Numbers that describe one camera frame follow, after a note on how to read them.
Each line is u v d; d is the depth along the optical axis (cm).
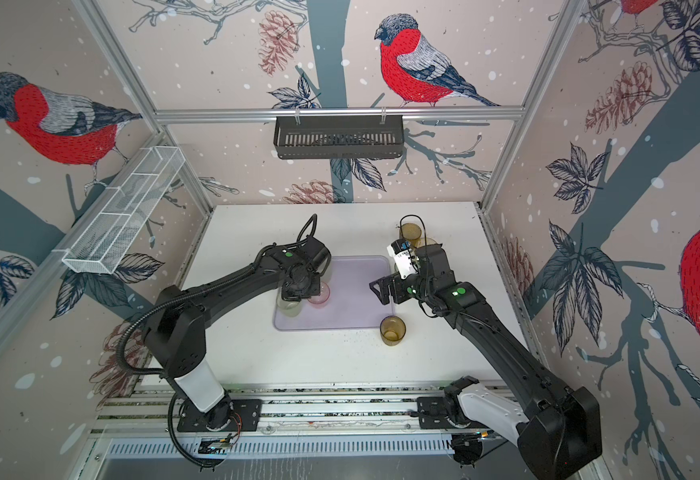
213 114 87
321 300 92
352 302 93
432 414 73
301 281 66
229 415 70
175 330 46
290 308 92
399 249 68
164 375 51
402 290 68
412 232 104
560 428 37
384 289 68
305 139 107
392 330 86
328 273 73
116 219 76
